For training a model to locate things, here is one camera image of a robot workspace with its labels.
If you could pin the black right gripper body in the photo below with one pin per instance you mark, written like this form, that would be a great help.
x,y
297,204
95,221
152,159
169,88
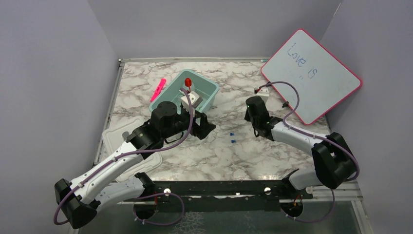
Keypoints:
x,y
249,118

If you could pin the teal plastic bin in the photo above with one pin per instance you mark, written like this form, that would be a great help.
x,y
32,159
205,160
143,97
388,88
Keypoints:
x,y
204,87

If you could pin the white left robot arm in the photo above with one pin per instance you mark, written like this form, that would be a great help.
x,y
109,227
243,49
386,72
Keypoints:
x,y
80,199

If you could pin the pink framed whiteboard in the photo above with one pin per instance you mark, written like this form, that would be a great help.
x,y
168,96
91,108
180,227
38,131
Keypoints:
x,y
309,77

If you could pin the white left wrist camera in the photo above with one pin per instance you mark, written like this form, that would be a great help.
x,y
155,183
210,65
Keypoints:
x,y
194,98

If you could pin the pink highlighter marker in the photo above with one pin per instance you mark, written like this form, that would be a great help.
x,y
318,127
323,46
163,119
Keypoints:
x,y
158,89

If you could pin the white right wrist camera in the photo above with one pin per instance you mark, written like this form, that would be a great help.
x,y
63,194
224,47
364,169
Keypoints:
x,y
263,93

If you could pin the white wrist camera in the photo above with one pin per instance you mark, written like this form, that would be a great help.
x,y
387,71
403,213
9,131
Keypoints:
x,y
263,93
194,98

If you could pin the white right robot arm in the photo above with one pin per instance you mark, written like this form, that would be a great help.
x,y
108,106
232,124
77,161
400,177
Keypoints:
x,y
332,158

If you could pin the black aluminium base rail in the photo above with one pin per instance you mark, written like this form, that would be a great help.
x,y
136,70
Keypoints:
x,y
219,196

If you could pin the red capped wash bottle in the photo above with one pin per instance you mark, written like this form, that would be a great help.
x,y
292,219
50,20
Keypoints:
x,y
188,85

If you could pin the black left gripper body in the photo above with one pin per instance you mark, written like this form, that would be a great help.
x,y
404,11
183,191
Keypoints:
x,y
182,123

